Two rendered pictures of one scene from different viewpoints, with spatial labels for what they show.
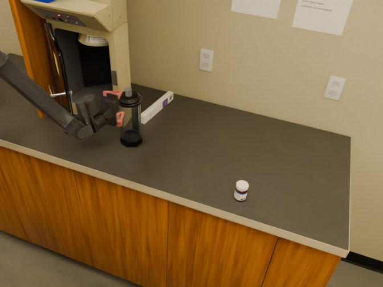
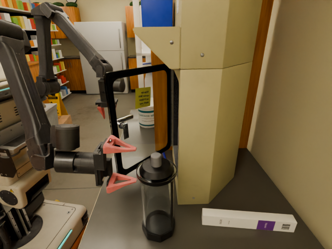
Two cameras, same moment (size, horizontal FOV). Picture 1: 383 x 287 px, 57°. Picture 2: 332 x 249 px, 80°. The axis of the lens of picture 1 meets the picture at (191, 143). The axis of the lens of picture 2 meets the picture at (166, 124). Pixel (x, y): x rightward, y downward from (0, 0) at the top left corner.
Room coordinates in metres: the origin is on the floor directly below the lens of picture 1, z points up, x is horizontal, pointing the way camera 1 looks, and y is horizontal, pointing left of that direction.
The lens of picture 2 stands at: (1.12, -0.15, 1.49)
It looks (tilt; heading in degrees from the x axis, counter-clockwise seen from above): 24 degrees down; 71
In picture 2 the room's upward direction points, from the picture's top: 1 degrees counter-clockwise
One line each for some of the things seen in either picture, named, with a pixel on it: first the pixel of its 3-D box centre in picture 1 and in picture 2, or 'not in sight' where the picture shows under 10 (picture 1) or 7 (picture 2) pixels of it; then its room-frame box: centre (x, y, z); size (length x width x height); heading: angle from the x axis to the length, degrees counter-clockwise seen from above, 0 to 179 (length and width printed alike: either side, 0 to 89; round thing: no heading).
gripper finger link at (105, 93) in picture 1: (114, 98); (118, 152); (1.15, 0.31, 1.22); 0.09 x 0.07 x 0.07; 159
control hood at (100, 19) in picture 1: (67, 15); (157, 46); (1.33, 0.51, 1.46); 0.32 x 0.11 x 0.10; 72
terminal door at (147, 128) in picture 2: (61, 82); (144, 119); (1.28, 0.56, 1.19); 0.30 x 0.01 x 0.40; 28
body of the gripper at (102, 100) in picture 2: not in sight; (105, 97); (1.16, 0.87, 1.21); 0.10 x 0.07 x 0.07; 166
